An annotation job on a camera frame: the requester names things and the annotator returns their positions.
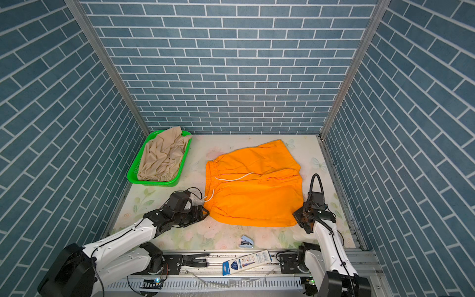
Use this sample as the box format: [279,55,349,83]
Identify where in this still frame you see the blue white flat box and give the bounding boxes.
[222,250,272,276]

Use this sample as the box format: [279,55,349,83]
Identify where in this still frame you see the white vented cable duct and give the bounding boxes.
[106,277,304,293]

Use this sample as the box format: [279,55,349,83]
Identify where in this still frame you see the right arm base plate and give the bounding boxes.
[275,251,310,274]

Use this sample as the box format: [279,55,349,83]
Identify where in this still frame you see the beige shorts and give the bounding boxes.
[137,126,192,183]

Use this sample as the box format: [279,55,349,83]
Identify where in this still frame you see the aluminium front rail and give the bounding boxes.
[88,249,394,297]

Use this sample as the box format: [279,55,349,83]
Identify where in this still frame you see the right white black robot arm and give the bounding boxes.
[294,190,372,297]

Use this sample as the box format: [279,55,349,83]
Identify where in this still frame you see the left circuit board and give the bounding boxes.
[140,278,164,291]

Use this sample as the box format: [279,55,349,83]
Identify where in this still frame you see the right circuit board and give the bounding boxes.
[301,277,318,291]

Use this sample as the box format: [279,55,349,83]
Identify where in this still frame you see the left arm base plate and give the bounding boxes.
[147,254,183,275]

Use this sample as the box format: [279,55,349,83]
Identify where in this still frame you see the circuit board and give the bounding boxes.
[301,277,318,291]
[140,278,164,291]

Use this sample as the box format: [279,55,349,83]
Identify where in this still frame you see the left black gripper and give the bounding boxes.
[172,203,212,227]

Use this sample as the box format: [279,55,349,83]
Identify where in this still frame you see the orange shorts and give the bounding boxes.
[204,140,304,228]

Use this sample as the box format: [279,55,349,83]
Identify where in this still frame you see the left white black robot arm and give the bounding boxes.
[38,190,209,297]

